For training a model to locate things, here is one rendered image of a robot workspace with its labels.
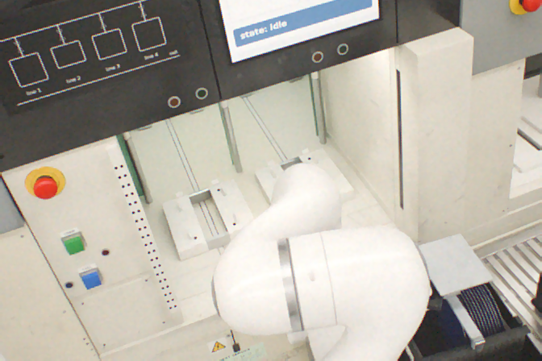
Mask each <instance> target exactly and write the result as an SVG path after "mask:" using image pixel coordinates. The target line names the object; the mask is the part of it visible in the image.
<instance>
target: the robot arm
mask: <svg viewBox="0 0 542 361"><path fill-rule="evenodd" d="M341 206H342V205H341V197H340V192H339V190H338V188H337V185H336V183H335V182H334V179H333V178H332V177H331V175H330V174H329V173H328V172H326V171H325V170H324V169H321V168H320V167H318V166H316V165H314V164H308V163H300V164H294V165H291V166H289V167H288V168H287V169H286V170H284V171H283V172H282V173H281V175H280V176H279V177H278V178H277V182H276V184H275V186H274V189H273V195H272V204H271V205H270V206H269V208H267V209H266V210H265V211H263V212H262V213H261V214H259V215H258V216H256V217H255V218H254V219H253V220H252V221H250V222H249V223H248V224H247V225H246V226H244V227H243V228H241V229H240V230H239V231H238V232H237V233H236V234H235V236H234V237H233V238H232V240H231V241H230V242H229V244H228V245H227V246H226V247H225V249H224V250H223V253H222V254H221V256H220V257H219V260H218V262H217V264H216V266H215V271H214V275H213V279H212V281H211V286H212V297H213V302H214V305H215V309H216V311H217V314H218V316H219V317H221V319H222V320H223V322H224V323H225V324H226V325H227V326H229V327H230V328H231V329H233V330H235V331H237V332H240V333H241V334H246V335H251V336H271V335H278V334H285V335H286V337H287V340H288V342H289V344H290V345H295V344H299V343H302V342H308V343H309V344H310V346H311V350H312V353H313V356H314V358H315V361H397V359H398V357H399V356H400V354H401V353H402V351H403V349H404V348H405V346H407V344H408V343H409V341H410V340H411V339H412V337H413V336H414V334H415V332H416V331H417V329H418V328H419V325H420V323H421V321H422V319H423V316H424V314H425V311H426V310H429V309H434V310H441V307H442V300H443V299H444V297H442V296H441V295H440V294H439V292H438V291H437V289H434V288H436V287H435V285H434V284H433V283H432V282H430V280H431V279H432V278H431V275H430V274H428V273H429V270H428V265H427V263H426V262H427V261H426V260H425V259H424V257H423V254H422V252H421V251H420V249H419V246H418V245H417V242H415V241H414V240H413V239H412V238H410V237H409V236H408V235H407V234H405V233H404V232H402V231H400V230H399V229H397V228H394V227H392V226H383V225H367V226H352V227H345V228H342V225H341ZM433 289H434V290H433ZM429 297H436V298H435V299H434V300H429Z"/></svg>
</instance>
